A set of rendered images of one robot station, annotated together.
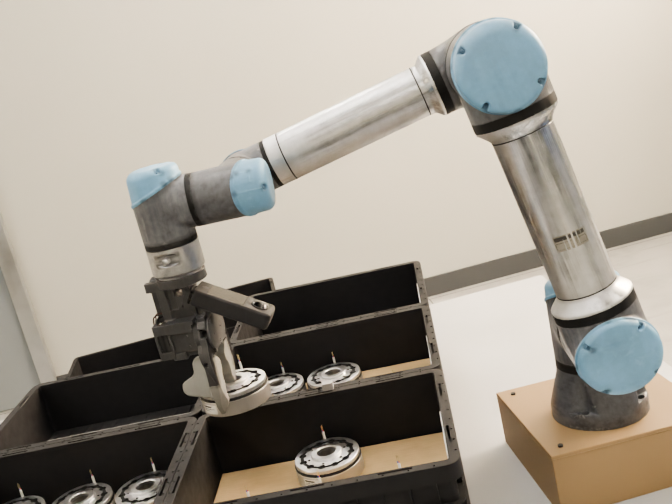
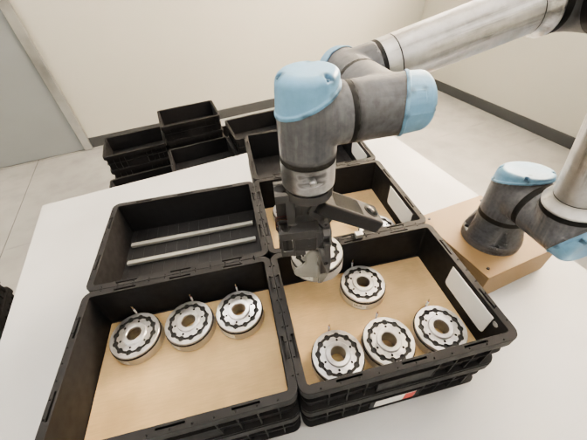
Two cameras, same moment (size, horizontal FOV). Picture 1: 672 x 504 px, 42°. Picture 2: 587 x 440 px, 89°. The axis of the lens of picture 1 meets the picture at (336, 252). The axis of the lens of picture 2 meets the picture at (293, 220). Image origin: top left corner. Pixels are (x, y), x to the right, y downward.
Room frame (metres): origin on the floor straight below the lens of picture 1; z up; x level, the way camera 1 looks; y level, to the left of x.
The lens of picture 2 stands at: (0.87, 0.34, 1.45)
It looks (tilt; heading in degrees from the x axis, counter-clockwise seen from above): 44 degrees down; 344
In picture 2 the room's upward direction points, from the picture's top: 4 degrees counter-clockwise
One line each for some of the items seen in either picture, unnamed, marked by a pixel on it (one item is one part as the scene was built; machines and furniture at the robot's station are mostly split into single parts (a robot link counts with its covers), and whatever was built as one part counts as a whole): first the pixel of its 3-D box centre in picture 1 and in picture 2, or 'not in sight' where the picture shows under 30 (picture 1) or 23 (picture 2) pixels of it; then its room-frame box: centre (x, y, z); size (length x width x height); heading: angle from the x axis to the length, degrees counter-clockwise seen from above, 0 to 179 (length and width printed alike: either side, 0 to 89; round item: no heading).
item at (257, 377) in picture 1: (233, 383); (316, 251); (1.22, 0.20, 1.00); 0.10 x 0.10 x 0.01
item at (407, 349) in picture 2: not in sight; (388, 340); (1.07, 0.10, 0.86); 0.10 x 0.10 x 0.01
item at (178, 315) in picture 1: (186, 312); (304, 215); (1.20, 0.23, 1.14); 0.09 x 0.08 x 0.12; 79
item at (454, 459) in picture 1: (315, 442); (377, 293); (1.14, 0.09, 0.92); 0.40 x 0.30 x 0.02; 84
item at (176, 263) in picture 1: (175, 259); (308, 172); (1.19, 0.22, 1.22); 0.08 x 0.08 x 0.05
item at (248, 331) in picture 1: (336, 326); (305, 161); (1.74, 0.03, 0.87); 0.40 x 0.30 x 0.11; 84
